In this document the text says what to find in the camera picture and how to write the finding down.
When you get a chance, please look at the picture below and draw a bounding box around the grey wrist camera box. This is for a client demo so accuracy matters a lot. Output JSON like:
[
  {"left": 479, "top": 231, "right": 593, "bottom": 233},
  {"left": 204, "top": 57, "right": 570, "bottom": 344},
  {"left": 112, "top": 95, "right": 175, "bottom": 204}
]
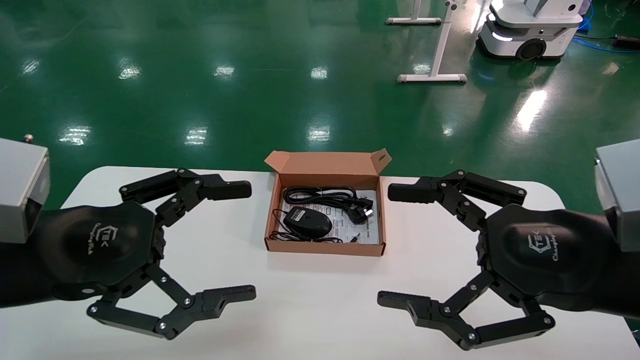
[
  {"left": 0, "top": 134, "right": 52, "bottom": 244},
  {"left": 594, "top": 140, "right": 640, "bottom": 253}
]

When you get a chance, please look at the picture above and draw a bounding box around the black wired computer mouse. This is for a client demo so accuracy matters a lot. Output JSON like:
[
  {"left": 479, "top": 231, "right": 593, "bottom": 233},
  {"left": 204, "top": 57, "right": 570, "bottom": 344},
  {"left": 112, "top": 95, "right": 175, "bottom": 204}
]
[{"left": 270, "top": 206, "right": 362, "bottom": 244}]

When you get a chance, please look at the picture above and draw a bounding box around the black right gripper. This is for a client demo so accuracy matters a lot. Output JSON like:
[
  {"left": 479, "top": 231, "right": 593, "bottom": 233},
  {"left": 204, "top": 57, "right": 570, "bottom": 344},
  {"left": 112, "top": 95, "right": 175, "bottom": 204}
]
[{"left": 377, "top": 170, "right": 618, "bottom": 352}]

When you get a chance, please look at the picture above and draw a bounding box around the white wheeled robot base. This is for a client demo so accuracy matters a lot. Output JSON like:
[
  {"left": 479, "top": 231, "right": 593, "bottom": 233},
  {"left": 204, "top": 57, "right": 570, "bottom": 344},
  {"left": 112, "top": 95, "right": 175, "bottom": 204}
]
[{"left": 477, "top": 0, "right": 584, "bottom": 61}]

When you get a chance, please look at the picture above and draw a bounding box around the white table leg long foot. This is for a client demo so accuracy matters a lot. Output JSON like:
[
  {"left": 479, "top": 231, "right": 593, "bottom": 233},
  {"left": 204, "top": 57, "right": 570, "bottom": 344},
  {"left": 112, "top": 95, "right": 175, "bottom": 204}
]
[{"left": 396, "top": 0, "right": 468, "bottom": 84}]

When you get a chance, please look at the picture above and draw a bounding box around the white printed instruction sheet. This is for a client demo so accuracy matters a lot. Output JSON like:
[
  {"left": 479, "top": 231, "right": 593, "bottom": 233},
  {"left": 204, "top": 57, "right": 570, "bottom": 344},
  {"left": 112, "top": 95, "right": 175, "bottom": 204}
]
[{"left": 280, "top": 189, "right": 378, "bottom": 246}]

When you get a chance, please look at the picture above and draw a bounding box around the blue floor cable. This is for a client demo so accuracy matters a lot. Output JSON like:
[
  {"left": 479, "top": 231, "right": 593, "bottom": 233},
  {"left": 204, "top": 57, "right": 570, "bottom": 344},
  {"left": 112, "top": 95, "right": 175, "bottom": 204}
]
[{"left": 571, "top": 0, "right": 640, "bottom": 55}]

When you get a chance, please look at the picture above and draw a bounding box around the black power cable with plug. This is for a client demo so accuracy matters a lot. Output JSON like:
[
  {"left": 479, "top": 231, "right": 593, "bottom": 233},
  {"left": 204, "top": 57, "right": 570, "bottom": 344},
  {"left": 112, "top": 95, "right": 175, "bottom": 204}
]
[{"left": 283, "top": 186, "right": 374, "bottom": 224}]

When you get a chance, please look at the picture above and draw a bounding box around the white table leg short foot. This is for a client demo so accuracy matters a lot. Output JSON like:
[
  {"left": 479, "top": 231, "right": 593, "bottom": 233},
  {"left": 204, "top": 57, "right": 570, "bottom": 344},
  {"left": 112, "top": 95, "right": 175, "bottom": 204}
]
[{"left": 386, "top": 0, "right": 443, "bottom": 26}]

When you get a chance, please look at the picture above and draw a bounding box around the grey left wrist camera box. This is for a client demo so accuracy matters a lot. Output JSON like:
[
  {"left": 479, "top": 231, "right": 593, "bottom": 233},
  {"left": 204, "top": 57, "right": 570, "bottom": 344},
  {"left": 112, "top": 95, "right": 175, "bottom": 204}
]
[{"left": 0, "top": 134, "right": 52, "bottom": 244}]

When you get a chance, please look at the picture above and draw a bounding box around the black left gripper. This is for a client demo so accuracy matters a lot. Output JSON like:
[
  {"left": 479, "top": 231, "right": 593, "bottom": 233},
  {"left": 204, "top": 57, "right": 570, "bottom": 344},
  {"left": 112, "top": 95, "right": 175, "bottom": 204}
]
[{"left": 35, "top": 168, "right": 257, "bottom": 341}]

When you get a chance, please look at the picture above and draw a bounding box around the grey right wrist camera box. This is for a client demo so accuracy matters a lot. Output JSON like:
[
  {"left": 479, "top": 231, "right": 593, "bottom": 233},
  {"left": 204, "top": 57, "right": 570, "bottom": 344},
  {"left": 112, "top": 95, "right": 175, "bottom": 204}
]
[{"left": 594, "top": 140, "right": 640, "bottom": 253}]

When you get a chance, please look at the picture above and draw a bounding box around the brown cardboard box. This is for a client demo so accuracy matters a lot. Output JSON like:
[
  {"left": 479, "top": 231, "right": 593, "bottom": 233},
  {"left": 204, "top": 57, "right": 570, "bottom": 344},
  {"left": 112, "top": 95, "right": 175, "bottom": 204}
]
[{"left": 263, "top": 148, "right": 392, "bottom": 258}]

